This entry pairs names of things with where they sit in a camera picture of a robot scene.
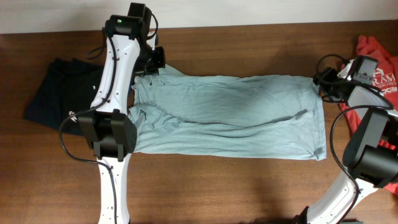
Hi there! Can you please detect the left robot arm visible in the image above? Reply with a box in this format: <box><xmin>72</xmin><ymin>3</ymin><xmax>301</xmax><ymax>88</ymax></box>
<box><xmin>78</xmin><ymin>2</ymin><xmax>165</xmax><ymax>224</ymax></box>

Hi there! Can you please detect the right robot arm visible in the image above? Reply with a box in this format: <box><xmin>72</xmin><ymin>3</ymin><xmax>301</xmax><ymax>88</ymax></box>
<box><xmin>293</xmin><ymin>55</ymin><xmax>397</xmax><ymax>224</ymax></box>

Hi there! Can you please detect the folded black garment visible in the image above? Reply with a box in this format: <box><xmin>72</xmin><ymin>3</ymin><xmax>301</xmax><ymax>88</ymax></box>
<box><xmin>23</xmin><ymin>58</ymin><xmax>103</xmax><ymax>130</ymax></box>

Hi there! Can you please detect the light blue t-shirt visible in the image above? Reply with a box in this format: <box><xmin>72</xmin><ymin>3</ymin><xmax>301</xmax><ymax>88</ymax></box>
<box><xmin>129</xmin><ymin>66</ymin><xmax>326</xmax><ymax>161</ymax></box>

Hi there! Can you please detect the red printed t-shirt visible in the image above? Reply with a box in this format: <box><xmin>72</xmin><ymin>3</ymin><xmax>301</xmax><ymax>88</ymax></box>
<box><xmin>345</xmin><ymin>35</ymin><xmax>397</xmax><ymax>195</ymax></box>

